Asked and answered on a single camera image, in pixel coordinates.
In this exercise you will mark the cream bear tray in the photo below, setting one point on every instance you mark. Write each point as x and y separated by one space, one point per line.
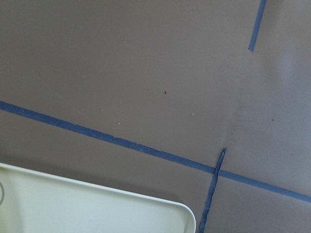
36 202

